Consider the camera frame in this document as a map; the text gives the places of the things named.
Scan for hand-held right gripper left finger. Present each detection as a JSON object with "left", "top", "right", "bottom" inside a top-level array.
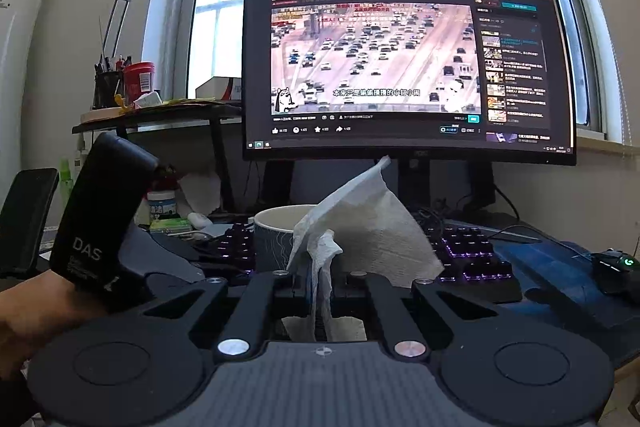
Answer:
[{"left": 144, "top": 271, "right": 317, "bottom": 362}]

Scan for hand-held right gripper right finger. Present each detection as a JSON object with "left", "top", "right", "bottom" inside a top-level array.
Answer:
[{"left": 329, "top": 271, "right": 507, "bottom": 360}]

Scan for blue wavy-line paper cup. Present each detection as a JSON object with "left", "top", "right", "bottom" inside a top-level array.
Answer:
[{"left": 253, "top": 204, "right": 322, "bottom": 276}]

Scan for white paper towel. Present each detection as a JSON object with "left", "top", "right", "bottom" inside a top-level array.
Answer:
[{"left": 281, "top": 155, "right": 446, "bottom": 344}]

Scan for person's left hand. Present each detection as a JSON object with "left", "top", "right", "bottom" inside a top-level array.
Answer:
[{"left": 0, "top": 267, "right": 103, "bottom": 383}]

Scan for green spray bottle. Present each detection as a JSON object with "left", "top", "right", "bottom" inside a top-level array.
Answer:
[{"left": 58, "top": 159, "right": 75, "bottom": 208}]

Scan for white jar blue label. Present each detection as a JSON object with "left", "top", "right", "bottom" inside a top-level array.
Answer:
[{"left": 146, "top": 189, "right": 179, "bottom": 228}]

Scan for green wipes pack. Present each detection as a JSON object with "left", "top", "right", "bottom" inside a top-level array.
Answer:
[{"left": 149, "top": 217, "right": 194, "bottom": 236}]

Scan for black office chair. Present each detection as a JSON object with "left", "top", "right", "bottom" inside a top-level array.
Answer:
[{"left": 0, "top": 167, "right": 60, "bottom": 279}]

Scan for black backlit mechanical keyboard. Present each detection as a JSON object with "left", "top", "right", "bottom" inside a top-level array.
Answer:
[{"left": 199, "top": 221, "right": 524, "bottom": 304}]

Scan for crumpled white tissue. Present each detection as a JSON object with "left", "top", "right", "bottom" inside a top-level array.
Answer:
[{"left": 177, "top": 171, "right": 224, "bottom": 214}]

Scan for black desk shelf riser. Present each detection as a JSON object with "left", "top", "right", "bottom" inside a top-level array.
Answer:
[{"left": 72, "top": 101, "right": 245, "bottom": 214}]

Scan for black pen holder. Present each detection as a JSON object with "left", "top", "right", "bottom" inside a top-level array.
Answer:
[{"left": 93, "top": 54, "right": 126, "bottom": 110}]

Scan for red cup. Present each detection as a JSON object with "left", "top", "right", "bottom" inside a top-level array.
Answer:
[{"left": 123, "top": 61, "right": 156, "bottom": 106}]

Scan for yellow-green papers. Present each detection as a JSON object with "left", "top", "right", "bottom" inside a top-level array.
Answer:
[{"left": 159, "top": 97, "right": 242, "bottom": 108}]

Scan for blue desk mat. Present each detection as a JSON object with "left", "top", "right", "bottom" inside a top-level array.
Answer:
[{"left": 492, "top": 236, "right": 640, "bottom": 344}]

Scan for white cardboard box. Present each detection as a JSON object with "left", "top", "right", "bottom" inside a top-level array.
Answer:
[{"left": 195, "top": 76, "right": 245, "bottom": 102}]

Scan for white tower appliance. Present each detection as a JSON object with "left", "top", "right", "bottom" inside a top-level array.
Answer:
[{"left": 0, "top": 0, "right": 64, "bottom": 208}]

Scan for window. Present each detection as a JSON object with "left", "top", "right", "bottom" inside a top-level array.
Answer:
[{"left": 186, "top": 0, "right": 617, "bottom": 142}]

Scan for black computer mouse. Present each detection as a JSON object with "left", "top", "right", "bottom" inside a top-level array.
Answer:
[{"left": 592, "top": 249, "right": 640, "bottom": 297}]

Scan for curved black computer monitor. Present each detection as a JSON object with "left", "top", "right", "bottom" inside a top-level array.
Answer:
[{"left": 242, "top": 0, "right": 578, "bottom": 166}]

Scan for black mouse cable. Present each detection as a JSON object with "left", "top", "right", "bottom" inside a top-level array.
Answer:
[{"left": 489, "top": 224, "right": 602, "bottom": 259}]

